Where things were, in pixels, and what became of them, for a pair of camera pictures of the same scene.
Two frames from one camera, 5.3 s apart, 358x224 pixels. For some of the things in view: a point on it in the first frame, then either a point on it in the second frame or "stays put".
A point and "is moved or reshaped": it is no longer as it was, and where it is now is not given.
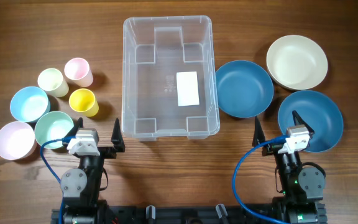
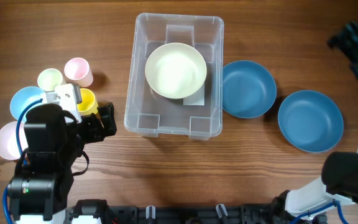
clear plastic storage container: (169, 81) is moved or reshaped
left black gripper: (105, 150) → (97, 125)
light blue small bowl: (30, 104) stays put
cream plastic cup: (51, 81) stays put
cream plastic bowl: (296, 62) → (176, 70)
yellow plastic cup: (83, 100) stays put
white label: (187, 88) → (197, 99)
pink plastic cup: (77, 72) stays put
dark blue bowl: (319, 111) stays put
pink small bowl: (15, 141) stays put
